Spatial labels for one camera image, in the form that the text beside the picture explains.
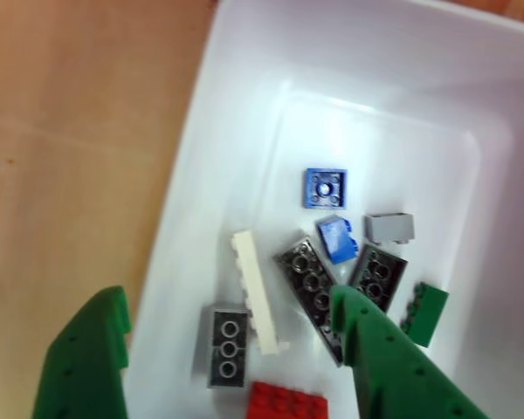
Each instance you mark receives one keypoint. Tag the dark grey long lego brick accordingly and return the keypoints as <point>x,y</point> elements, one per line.
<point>305,297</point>

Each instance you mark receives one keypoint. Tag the white long lego plate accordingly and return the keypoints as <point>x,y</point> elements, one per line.
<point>255,292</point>

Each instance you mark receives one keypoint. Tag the blue square lego brick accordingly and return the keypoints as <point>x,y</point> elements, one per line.
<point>338,240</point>
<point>314,198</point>

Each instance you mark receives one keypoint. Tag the light grey square lego brick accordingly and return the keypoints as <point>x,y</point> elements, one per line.
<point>390,229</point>

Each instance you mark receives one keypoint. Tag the light grey two-by-four lego brick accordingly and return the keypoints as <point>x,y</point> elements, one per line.
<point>214,345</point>

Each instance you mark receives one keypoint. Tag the red two-by-four lego brick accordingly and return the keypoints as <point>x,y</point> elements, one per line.
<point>288,401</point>

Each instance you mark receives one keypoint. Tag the green oblong lego brick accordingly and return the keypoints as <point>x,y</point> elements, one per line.
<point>425,316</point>

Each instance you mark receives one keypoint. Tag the white plastic bin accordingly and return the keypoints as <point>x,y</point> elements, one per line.
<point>375,109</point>

